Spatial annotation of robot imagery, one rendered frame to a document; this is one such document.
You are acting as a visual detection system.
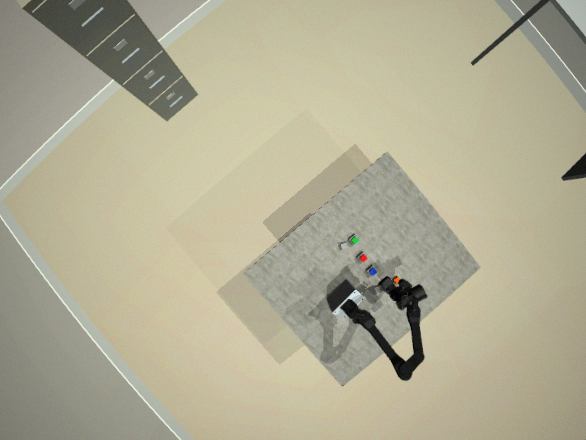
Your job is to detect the red button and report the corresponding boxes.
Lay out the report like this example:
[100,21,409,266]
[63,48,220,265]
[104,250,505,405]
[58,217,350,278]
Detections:
[357,252,368,264]

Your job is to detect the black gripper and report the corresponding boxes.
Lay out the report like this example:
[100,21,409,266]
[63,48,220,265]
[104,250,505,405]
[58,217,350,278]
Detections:
[379,276,403,302]

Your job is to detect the green button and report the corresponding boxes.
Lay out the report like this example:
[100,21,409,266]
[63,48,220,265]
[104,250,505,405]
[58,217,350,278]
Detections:
[348,234,361,246]

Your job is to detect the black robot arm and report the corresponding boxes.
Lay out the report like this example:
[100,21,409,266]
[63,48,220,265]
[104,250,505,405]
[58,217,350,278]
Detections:
[340,279,428,381]

